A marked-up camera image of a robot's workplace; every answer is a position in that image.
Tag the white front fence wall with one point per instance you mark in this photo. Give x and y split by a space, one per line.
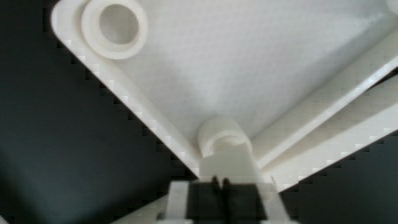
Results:
357 126

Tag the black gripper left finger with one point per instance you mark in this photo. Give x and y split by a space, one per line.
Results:
204 201

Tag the white desk top tray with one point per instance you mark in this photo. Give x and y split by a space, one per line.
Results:
266 60

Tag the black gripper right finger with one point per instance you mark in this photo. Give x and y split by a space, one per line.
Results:
241 201

